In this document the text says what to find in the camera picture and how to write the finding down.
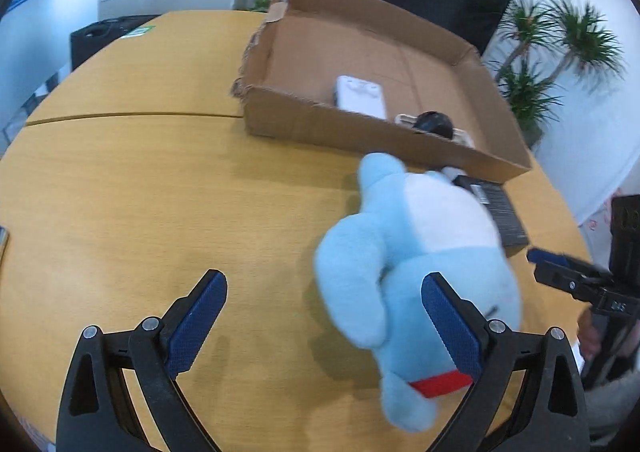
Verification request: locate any spiky-leaf potted plant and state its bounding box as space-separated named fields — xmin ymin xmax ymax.
xmin=492 ymin=0 xmax=628 ymax=143

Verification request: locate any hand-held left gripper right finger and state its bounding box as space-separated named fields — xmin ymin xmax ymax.
xmin=421 ymin=272 xmax=591 ymax=452

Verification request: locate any person's light clothing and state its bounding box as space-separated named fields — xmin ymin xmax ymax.
xmin=580 ymin=372 xmax=640 ymax=443

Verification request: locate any person's right hand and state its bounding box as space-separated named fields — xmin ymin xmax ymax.
xmin=577 ymin=311 xmax=607 ymax=364

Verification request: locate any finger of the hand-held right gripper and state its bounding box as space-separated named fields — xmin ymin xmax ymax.
xmin=526 ymin=247 xmax=601 ymax=279
xmin=534 ymin=262 xmax=616 ymax=305

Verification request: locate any black round object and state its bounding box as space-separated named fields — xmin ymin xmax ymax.
xmin=414 ymin=110 xmax=455 ymax=139

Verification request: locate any white phone case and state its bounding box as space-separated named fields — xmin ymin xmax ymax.
xmin=395 ymin=113 xmax=476 ymax=149

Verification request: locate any brown cardboard box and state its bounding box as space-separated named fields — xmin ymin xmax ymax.
xmin=230 ymin=0 xmax=535 ymax=183

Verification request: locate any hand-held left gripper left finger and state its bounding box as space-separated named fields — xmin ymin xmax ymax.
xmin=56 ymin=269 xmax=228 ymax=452

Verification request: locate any light blue plush toy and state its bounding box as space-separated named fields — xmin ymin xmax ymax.
xmin=314 ymin=151 xmax=523 ymax=434

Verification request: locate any black box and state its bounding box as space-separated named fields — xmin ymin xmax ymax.
xmin=451 ymin=175 xmax=530 ymax=249

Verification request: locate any black suitcase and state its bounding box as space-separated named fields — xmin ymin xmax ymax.
xmin=69 ymin=15 xmax=161 ymax=73

